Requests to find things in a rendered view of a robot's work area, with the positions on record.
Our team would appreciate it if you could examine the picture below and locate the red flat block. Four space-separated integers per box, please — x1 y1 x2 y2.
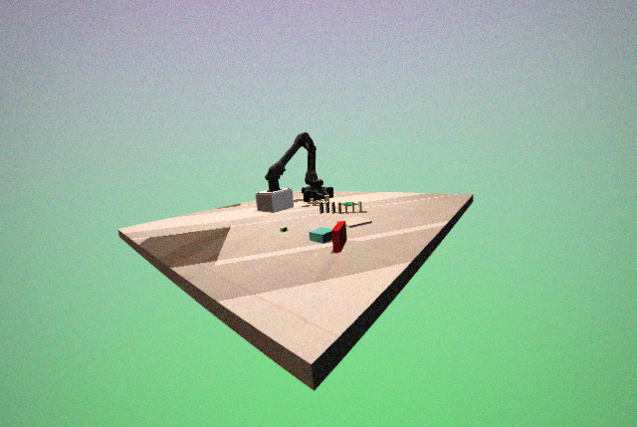
331 221 347 253

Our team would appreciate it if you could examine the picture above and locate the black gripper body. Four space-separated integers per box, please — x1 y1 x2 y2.
304 187 333 202

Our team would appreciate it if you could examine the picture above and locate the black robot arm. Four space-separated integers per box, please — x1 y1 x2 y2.
265 132 325 193

